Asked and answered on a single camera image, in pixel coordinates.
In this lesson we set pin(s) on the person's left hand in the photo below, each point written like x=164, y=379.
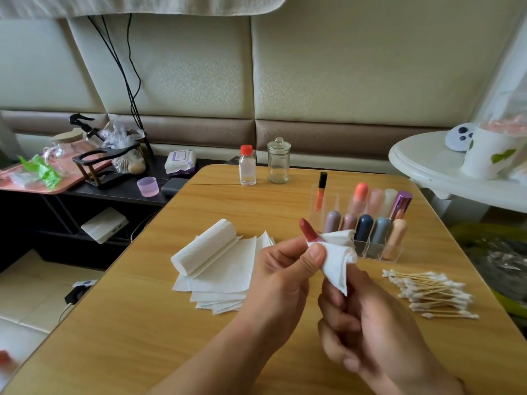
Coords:
x=276, y=304

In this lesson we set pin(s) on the person's right hand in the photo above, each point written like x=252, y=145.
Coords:
x=379, y=349

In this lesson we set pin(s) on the stack of white tissues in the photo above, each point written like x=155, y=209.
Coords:
x=222, y=279

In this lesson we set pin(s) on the white tissue sheet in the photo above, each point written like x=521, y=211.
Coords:
x=337, y=259

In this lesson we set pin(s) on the pile of cotton swabs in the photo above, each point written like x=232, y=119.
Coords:
x=432, y=293

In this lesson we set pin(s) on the red lipstick pink tube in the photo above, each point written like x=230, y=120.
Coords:
x=309, y=231

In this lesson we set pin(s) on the clear acrylic lipstick organizer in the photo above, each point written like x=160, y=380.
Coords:
x=364, y=228

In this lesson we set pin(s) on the clear bottle red cap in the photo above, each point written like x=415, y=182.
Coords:
x=247, y=168

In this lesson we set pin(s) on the glass jar with lid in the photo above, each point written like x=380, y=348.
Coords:
x=278, y=163

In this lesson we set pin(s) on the yellow-green bin with bag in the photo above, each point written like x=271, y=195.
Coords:
x=502, y=267

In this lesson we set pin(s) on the wet wipes pack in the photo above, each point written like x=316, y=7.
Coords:
x=180, y=163

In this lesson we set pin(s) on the small purple plastic cup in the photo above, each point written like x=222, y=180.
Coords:
x=148, y=187

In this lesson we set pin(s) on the white power bank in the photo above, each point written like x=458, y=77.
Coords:
x=105, y=225

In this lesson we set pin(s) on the black low shelf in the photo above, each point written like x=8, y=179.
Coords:
x=123, y=193

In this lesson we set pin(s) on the white round side table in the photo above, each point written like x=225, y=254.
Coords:
x=424, y=160

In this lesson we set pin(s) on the white mug green leaf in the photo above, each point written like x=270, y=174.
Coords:
x=486, y=156

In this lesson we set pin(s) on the white panda figure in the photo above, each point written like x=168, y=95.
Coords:
x=459, y=137

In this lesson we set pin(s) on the crumpled clear plastic bag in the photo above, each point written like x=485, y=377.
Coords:
x=119, y=134

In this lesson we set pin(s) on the pink tray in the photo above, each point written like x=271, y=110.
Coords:
x=70, y=182

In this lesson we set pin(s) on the beige padded backrest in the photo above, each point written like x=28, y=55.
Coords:
x=362, y=65

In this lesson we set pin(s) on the black clip tool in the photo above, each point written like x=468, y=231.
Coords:
x=82, y=122

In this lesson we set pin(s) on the jar with wooden lid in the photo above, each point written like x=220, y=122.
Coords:
x=64, y=136

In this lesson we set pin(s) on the green plastic wrapper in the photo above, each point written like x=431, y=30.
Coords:
x=39, y=171

